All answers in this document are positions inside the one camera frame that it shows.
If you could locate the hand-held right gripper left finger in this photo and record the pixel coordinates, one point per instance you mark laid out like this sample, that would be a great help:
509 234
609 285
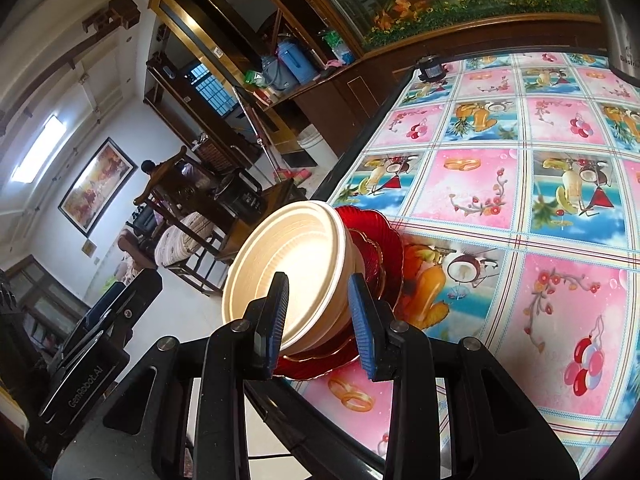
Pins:
277 325

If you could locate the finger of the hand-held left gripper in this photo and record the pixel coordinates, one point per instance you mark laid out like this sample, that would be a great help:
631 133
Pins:
105 305
142 287

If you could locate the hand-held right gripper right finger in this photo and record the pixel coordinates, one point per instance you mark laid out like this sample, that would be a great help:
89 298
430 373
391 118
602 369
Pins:
361 330

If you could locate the white bowl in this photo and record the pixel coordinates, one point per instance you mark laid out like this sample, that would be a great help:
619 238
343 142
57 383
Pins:
345 265

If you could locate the cream bowl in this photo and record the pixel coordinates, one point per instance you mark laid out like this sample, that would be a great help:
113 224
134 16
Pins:
358 260
290 250

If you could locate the large red glass plate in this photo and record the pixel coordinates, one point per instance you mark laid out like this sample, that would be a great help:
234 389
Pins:
390 255

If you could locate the dark sofa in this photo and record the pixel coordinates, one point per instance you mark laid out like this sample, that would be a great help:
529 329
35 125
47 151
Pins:
135 250

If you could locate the patterned seat cushion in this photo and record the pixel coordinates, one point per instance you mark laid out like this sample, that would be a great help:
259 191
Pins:
185 237

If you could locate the dark wooden chair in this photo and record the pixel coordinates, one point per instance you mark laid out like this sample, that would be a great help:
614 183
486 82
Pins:
175 180
280 195

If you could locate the black kettle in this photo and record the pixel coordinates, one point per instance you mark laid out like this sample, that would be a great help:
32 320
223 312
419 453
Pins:
240 200

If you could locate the fruit print tablecloth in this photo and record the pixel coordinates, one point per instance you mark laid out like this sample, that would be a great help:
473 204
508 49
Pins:
500 285

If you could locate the pink broom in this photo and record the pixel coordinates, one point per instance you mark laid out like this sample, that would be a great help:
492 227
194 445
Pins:
295 175

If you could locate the ceiling light panel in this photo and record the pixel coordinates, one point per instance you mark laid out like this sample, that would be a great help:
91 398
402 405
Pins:
40 150

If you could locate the white bucket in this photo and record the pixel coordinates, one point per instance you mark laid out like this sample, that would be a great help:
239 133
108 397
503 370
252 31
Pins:
313 144

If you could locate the barred window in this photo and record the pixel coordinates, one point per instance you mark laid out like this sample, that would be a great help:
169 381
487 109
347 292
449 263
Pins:
212 90

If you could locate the green package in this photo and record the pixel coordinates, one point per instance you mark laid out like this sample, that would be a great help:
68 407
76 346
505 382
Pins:
254 78

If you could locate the dark wooden cabinet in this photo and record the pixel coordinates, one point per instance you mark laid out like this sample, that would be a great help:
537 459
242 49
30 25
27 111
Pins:
360 90

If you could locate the pink cloth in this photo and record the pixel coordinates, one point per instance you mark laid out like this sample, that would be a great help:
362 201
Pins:
335 63

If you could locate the small black device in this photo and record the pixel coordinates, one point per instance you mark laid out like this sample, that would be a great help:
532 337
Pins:
432 69

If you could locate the green and white bag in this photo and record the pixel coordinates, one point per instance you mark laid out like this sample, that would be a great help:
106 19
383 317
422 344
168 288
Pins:
337 46

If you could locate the stainless steel thermos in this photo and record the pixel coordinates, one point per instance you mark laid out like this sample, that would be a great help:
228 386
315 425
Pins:
622 20

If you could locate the framed wall painting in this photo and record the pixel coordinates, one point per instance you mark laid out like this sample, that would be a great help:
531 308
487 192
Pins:
97 185

